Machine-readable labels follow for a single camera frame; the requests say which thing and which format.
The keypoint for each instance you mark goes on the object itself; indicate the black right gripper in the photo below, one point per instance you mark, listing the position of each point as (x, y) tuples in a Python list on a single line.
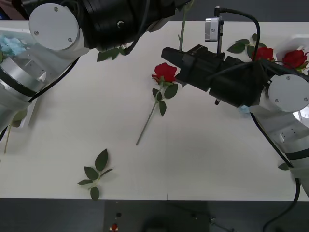
[(200, 67)]

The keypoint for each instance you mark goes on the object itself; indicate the green flower stem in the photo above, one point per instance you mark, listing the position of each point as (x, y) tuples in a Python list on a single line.
[(183, 24)]

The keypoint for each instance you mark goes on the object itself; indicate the silver and black left arm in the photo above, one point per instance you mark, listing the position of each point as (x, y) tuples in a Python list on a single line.
[(53, 26)]

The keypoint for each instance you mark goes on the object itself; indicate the silver and black right arm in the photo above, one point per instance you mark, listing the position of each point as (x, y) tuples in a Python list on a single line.
[(287, 91)]

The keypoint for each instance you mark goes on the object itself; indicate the red rose with long stem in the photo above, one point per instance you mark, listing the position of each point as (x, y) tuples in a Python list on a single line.
[(165, 71)]

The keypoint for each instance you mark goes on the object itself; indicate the green leaf cluster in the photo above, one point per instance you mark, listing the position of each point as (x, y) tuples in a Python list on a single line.
[(107, 55)]

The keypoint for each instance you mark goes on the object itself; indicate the red rose with dark leaves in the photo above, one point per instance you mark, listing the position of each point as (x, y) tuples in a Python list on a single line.
[(263, 53)]

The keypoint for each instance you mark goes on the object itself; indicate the red rose in white box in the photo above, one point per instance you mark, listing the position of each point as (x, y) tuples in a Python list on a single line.
[(294, 58)]

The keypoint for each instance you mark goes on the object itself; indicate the loose green leaf twig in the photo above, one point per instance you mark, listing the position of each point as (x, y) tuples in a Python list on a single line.
[(101, 159)]

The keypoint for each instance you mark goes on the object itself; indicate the single green leaf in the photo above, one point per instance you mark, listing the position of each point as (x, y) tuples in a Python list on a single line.
[(283, 166)]

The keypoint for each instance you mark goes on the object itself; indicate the red button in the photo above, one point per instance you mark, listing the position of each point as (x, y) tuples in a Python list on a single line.
[(114, 227)]

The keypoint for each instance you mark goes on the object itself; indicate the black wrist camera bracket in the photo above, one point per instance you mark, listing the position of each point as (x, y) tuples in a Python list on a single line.
[(220, 48)]

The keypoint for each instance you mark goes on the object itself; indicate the pale grey right wrist camera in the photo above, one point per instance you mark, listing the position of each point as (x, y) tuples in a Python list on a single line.
[(212, 29)]

